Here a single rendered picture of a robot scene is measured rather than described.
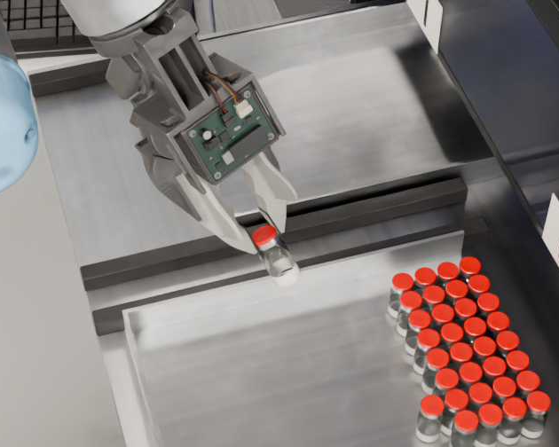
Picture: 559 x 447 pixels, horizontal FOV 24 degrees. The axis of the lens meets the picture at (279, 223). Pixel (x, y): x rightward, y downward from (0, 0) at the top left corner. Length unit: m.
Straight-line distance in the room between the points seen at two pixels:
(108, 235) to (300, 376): 0.26
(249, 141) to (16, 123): 0.21
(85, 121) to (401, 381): 0.47
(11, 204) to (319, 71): 1.19
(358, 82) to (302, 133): 0.10
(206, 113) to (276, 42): 0.65
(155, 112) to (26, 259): 1.61
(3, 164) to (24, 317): 1.67
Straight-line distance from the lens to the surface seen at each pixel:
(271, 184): 0.94
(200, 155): 0.85
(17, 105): 0.70
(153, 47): 0.81
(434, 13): 1.32
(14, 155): 0.71
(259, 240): 0.96
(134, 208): 1.34
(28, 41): 1.62
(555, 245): 1.16
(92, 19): 0.83
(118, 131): 1.41
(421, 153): 1.39
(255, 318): 1.24
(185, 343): 1.22
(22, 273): 2.44
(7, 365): 2.32
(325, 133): 1.40
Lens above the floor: 1.88
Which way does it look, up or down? 50 degrees down
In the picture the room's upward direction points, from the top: straight up
